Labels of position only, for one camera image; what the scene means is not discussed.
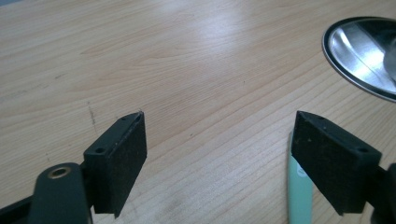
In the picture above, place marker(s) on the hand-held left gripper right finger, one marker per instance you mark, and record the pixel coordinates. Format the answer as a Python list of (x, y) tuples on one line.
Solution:
[(333, 161)]

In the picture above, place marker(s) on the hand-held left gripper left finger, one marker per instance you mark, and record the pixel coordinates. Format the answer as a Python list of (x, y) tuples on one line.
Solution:
[(116, 168)]

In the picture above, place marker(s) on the light green flat stick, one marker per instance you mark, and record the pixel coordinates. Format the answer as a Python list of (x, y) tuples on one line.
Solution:
[(299, 194)]

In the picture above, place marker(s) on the round metal plate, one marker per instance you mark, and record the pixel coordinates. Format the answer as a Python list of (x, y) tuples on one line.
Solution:
[(362, 53)]

